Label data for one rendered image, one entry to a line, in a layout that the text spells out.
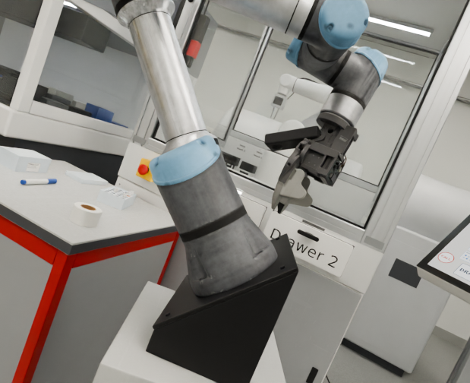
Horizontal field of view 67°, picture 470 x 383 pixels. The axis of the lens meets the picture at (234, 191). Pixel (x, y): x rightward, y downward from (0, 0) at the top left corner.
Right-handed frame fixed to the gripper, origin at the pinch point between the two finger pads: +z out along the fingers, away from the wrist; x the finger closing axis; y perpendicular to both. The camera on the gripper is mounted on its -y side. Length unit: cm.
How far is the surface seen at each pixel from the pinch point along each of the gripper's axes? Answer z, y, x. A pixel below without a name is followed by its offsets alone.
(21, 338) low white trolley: 56, -35, -6
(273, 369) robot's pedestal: 24.9, 16.1, -3.1
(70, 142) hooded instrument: 17, -115, 36
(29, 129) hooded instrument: 19, -110, 14
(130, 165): 12, -78, 37
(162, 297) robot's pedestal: 26.9, -7.9, -6.3
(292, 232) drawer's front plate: 2, -11, 50
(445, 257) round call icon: -13, 31, 52
